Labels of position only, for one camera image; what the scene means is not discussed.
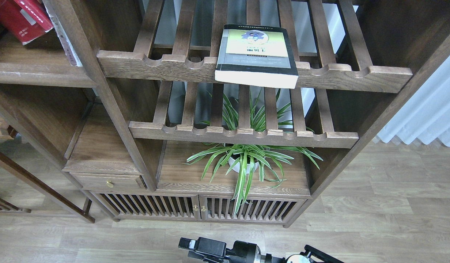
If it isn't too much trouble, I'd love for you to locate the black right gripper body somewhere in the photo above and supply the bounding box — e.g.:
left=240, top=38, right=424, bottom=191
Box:
left=194, top=237, right=262, bottom=263

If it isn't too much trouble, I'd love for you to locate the red cover book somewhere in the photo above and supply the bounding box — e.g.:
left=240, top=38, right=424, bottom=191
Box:
left=0, top=0, right=54, bottom=45

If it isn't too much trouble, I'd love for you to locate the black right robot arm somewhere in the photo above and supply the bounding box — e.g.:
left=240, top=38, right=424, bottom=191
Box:
left=178, top=237, right=341, bottom=263

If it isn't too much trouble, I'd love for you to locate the white plant pot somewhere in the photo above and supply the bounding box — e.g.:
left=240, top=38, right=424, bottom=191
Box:
left=228, top=156, right=259, bottom=174

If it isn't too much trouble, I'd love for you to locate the brass drawer knob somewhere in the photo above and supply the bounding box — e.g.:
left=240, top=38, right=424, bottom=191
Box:
left=106, top=180, right=114, bottom=188

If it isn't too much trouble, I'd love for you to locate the green spider plant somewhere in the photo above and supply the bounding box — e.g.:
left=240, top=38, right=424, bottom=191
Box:
left=184, top=88, right=323, bottom=216

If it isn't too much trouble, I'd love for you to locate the dark wooden bookshelf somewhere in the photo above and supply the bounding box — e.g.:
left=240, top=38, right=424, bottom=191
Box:
left=0, top=0, right=450, bottom=228

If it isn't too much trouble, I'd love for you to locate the black and yellow book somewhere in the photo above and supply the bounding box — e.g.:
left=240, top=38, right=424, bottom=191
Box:
left=215, top=24, right=298, bottom=89

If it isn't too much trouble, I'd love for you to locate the worn upright book spine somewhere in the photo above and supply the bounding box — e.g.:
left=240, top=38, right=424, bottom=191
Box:
left=43, top=0, right=83, bottom=67

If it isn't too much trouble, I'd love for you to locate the white curtain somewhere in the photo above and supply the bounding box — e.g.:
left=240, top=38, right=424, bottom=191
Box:
left=374, top=56, right=450, bottom=147

